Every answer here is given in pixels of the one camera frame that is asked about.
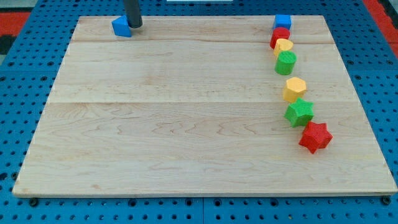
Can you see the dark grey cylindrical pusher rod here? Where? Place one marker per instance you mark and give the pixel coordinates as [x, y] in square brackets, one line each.
[133, 13]

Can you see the green cylinder block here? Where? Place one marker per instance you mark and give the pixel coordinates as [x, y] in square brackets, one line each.
[285, 63]

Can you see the green star block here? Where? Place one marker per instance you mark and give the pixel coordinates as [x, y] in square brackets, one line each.
[299, 113]

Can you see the yellow heart-shaped block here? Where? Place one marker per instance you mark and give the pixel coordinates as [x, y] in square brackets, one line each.
[282, 45]

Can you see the red star block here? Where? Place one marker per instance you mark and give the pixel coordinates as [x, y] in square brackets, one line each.
[315, 136]

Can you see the yellow hexagon block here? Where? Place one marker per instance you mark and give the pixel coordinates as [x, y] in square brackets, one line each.
[294, 88]

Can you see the light wooden board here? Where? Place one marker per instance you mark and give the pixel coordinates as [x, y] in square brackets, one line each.
[191, 106]

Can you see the blue cube block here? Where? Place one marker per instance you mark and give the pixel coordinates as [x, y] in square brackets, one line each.
[282, 20]

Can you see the blue triangular block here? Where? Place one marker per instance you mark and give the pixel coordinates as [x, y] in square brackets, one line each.
[121, 27]

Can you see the red cylinder block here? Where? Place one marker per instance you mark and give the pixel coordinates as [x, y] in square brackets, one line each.
[279, 33]

